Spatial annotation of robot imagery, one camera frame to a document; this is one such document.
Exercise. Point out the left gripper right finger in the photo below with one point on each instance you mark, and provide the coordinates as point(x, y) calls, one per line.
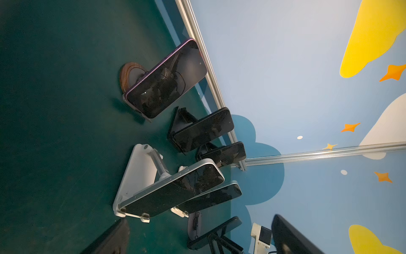
point(288, 240)

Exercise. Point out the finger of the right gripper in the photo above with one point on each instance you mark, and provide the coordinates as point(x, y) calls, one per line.
point(217, 245)

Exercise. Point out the lilac small phone stand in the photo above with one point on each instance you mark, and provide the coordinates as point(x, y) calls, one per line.
point(194, 225)

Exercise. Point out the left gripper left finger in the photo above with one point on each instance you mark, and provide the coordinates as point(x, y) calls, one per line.
point(114, 240)

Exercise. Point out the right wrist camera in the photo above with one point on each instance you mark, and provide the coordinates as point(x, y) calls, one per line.
point(262, 237)

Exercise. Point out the purple-edged phone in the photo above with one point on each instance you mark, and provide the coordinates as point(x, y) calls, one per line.
point(168, 81)

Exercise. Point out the black phone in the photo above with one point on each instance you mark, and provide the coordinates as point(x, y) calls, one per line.
point(205, 130)
point(220, 230)
point(227, 155)

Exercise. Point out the round wooden phone stand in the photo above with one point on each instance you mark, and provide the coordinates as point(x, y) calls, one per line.
point(130, 74)

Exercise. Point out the black middle back stand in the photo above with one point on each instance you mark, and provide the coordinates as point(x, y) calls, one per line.
point(181, 119)

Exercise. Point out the white stand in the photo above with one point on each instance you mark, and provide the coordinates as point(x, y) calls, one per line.
point(144, 165)
point(175, 210)

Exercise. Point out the aluminium frame back rail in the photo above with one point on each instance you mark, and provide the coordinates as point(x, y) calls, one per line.
point(315, 155)

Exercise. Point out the silver phone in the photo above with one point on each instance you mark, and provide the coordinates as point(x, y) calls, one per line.
point(218, 195)
point(173, 190)

